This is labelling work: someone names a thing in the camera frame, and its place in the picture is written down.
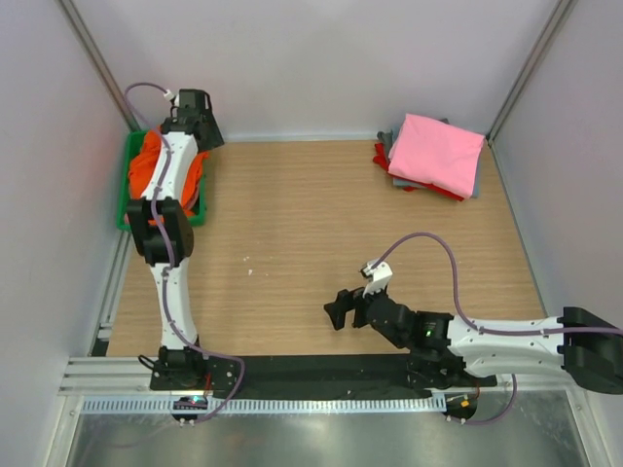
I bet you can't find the orange t shirt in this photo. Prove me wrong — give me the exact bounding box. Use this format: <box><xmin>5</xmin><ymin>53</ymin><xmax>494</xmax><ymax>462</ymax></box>
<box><xmin>128</xmin><ymin>130</ymin><xmax>209</xmax><ymax>218</ymax></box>

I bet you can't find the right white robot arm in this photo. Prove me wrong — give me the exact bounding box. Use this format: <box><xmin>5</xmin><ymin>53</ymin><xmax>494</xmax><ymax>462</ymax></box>
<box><xmin>323</xmin><ymin>288</ymin><xmax>622</xmax><ymax>395</ymax></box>

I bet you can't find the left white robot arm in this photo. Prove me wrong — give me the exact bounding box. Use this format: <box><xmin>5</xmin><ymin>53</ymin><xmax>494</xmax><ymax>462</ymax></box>
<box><xmin>126</xmin><ymin>83</ymin><xmax>224</xmax><ymax>390</ymax></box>

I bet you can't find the green plastic bin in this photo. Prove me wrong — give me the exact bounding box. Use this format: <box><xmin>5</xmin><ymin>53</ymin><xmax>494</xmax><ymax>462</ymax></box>
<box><xmin>115</xmin><ymin>130</ymin><xmax>206</xmax><ymax>232</ymax></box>

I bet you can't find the folded pink t shirt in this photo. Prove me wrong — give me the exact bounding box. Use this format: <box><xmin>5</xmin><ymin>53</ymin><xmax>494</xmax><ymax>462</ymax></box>
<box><xmin>387</xmin><ymin>113</ymin><xmax>487</xmax><ymax>200</ymax></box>

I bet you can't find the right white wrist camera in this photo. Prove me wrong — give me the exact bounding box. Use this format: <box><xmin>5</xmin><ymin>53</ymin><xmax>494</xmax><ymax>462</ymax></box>
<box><xmin>360</xmin><ymin>260</ymin><xmax>393</xmax><ymax>297</ymax></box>

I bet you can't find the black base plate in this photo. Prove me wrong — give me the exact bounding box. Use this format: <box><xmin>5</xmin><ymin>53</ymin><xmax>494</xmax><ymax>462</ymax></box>
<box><xmin>138</xmin><ymin>349</ymin><xmax>496</xmax><ymax>393</ymax></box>

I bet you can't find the aluminium frame rail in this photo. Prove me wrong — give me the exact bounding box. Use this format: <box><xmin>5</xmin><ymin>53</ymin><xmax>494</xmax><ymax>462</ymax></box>
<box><xmin>58</xmin><ymin>357</ymin><xmax>151</xmax><ymax>396</ymax></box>

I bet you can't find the white slotted cable duct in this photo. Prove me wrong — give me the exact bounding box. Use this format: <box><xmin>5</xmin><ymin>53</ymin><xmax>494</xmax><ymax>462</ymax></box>
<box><xmin>81</xmin><ymin>394</ymin><xmax>446</xmax><ymax>415</ymax></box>

